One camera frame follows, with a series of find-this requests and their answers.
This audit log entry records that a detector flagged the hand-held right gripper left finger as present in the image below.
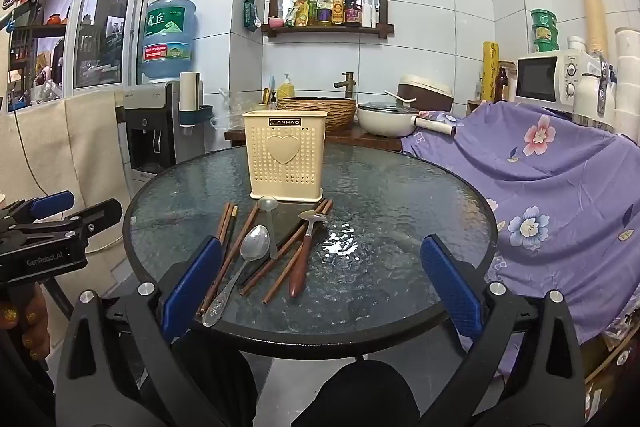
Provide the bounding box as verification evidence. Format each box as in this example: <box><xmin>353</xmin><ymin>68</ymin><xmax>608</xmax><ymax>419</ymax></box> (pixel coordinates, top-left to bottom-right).
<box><xmin>54</xmin><ymin>234</ymin><xmax>226</xmax><ymax>427</ymax></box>

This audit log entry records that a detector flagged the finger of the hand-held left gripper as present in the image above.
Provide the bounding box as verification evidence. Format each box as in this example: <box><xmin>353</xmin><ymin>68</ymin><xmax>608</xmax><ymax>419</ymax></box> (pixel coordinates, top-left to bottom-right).
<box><xmin>15</xmin><ymin>198</ymin><xmax>124</xmax><ymax>255</ymax></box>
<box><xmin>0</xmin><ymin>190</ymin><xmax>76</xmax><ymax>233</ymax></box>

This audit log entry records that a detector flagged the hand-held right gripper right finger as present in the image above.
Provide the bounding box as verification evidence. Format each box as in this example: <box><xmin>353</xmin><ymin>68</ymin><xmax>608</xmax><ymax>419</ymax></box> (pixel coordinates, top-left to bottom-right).
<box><xmin>419</xmin><ymin>234</ymin><xmax>586</xmax><ymax>427</ymax></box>

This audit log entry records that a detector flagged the metal spoon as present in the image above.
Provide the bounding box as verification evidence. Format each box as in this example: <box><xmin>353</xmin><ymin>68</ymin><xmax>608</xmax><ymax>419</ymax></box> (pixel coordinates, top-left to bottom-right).
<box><xmin>202</xmin><ymin>224</ymin><xmax>272</xmax><ymax>328</ymax></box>

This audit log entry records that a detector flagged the translucent plastic spoon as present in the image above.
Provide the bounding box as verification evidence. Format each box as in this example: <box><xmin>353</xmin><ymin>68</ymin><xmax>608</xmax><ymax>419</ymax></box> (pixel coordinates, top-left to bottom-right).
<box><xmin>256</xmin><ymin>195</ymin><xmax>280</xmax><ymax>262</ymax></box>

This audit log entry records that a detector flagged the cream perforated utensil holder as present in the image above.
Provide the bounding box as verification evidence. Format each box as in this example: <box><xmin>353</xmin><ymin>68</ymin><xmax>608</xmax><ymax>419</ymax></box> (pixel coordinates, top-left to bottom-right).
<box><xmin>242</xmin><ymin>109</ymin><xmax>329</xmax><ymax>201</ymax></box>

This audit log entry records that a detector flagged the person's left hand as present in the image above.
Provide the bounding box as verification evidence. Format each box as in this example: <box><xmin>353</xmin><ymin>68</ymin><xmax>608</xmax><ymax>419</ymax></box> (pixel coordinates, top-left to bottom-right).
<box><xmin>0</xmin><ymin>281</ymin><xmax>52</xmax><ymax>360</ymax></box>

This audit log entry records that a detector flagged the beige cloth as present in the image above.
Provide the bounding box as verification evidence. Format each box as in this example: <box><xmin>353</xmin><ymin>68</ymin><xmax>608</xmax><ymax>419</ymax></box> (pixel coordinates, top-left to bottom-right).
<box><xmin>0</xmin><ymin>89</ymin><xmax>136</xmax><ymax>303</ymax></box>

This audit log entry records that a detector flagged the round glass table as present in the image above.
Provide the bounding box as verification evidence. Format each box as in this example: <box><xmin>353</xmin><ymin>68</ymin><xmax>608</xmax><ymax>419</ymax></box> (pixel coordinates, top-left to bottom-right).
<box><xmin>122</xmin><ymin>143</ymin><xmax>499</xmax><ymax>360</ymax></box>

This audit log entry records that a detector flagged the person's left leg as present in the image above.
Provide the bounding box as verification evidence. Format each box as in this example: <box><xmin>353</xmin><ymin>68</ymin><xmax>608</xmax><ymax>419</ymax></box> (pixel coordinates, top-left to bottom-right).
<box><xmin>170</xmin><ymin>332</ymin><xmax>259</xmax><ymax>427</ymax></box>

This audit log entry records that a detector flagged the person's leg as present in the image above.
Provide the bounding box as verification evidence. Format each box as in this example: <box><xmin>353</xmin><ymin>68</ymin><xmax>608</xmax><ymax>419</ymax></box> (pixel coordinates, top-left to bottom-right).
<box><xmin>290</xmin><ymin>358</ymin><xmax>422</xmax><ymax>427</ymax></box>
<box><xmin>170</xmin><ymin>332</ymin><xmax>259</xmax><ymax>427</ymax></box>

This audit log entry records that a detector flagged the grey water dispenser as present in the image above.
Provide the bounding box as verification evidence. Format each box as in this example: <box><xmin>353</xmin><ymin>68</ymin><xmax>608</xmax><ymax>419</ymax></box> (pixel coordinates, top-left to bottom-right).
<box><xmin>123</xmin><ymin>81</ymin><xmax>181</xmax><ymax>180</ymax></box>

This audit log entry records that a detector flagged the person's right leg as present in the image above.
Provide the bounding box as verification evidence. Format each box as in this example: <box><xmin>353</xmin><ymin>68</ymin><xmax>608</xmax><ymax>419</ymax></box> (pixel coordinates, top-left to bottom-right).
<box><xmin>290</xmin><ymin>358</ymin><xmax>422</xmax><ymax>427</ymax></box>

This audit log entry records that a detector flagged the teal cup holder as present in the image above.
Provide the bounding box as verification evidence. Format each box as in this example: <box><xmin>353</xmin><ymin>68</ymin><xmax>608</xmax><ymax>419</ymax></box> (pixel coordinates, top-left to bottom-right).
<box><xmin>180</xmin><ymin>104</ymin><xmax>213</xmax><ymax>128</ymax></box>

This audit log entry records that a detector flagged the purple floral cloth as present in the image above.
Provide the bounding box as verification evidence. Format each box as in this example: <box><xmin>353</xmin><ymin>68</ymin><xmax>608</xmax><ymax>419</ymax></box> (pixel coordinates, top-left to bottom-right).
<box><xmin>400</xmin><ymin>99</ymin><xmax>640</xmax><ymax>378</ymax></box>

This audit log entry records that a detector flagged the white paper cup stack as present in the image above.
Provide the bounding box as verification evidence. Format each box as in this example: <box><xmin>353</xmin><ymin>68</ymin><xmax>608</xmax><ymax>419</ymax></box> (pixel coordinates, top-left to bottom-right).
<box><xmin>179</xmin><ymin>72</ymin><xmax>203</xmax><ymax>112</ymax></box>

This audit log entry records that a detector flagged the white pan with glass lid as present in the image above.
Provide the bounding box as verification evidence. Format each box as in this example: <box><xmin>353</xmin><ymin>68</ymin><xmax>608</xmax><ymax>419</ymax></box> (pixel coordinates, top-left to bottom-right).
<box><xmin>357</xmin><ymin>102</ymin><xmax>458</xmax><ymax>138</ymax></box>

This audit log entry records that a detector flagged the aluminium sliding window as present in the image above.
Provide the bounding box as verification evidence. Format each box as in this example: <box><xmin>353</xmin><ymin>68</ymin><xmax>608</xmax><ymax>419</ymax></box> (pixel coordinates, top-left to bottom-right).
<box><xmin>10</xmin><ymin>0</ymin><xmax>158</xmax><ymax>98</ymax></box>

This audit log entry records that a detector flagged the brown and white rice cooker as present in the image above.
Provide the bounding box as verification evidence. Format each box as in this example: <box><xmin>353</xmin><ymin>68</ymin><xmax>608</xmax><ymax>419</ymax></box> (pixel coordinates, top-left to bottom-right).
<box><xmin>397</xmin><ymin>75</ymin><xmax>455</xmax><ymax>114</ymax></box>

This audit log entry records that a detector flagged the brown glass bottle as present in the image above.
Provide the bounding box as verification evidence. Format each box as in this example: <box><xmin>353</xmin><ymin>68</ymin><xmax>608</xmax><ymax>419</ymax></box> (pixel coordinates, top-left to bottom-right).
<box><xmin>495</xmin><ymin>66</ymin><xmax>510</xmax><ymax>104</ymax></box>

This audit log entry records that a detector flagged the woven basin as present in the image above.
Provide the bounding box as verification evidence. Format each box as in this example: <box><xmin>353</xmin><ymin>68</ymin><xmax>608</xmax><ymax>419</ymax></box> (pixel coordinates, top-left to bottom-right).
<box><xmin>276</xmin><ymin>96</ymin><xmax>357</xmax><ymax>132</ymax></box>

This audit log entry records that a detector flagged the yellow roll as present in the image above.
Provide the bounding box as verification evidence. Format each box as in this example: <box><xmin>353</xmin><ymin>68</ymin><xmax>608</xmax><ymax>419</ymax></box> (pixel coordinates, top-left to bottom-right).
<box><xmin>482</xmin><ymin>41</ymin><xmax>501</xmax><ymax>104</ymax></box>

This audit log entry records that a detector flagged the white microwave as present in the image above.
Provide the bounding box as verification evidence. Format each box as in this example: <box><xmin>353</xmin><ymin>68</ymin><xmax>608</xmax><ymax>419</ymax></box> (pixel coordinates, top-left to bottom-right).
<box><xmin>515</xmin><ymin>49</ymin><xmax>608</xmax><ymax>112</ymax></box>

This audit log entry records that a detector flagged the brass faucet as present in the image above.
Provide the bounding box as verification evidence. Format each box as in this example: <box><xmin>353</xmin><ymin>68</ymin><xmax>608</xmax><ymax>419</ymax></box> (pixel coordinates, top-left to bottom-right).
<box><xmin>334</xmin><ymin>72</ymin><xmax>357</xmax><ymax>100</ymax></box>

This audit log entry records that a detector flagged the white thermos kettle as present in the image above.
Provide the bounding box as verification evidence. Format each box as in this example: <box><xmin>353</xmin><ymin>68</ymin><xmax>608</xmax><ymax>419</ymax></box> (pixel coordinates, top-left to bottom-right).
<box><xmin>572</xmin><ymin>54</ymin><xmax>619</xmax><ymax>128</ymax></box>

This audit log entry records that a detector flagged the green hanging packet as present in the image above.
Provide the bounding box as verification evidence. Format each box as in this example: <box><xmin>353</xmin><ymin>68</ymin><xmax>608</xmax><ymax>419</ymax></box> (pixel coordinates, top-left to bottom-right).
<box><xmin>243</xmin><ymin>0</ymin><xmax>262</xmax><ymax>32</ymax></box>

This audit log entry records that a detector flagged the stack of white cups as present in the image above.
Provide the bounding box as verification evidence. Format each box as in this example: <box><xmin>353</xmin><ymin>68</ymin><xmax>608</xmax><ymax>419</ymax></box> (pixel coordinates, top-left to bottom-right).
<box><xmin>614</xmin><ymin>27</ymin><xmax>640</xmax><ymax>138</ymax></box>

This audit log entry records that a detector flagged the stack of green cups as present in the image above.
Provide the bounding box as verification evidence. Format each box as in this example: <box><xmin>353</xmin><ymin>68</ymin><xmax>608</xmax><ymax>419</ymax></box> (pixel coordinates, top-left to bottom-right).
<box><xmin>531</xmin><ymin>9</ymin><xmax>559</xmax><ymax>54</ymax></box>

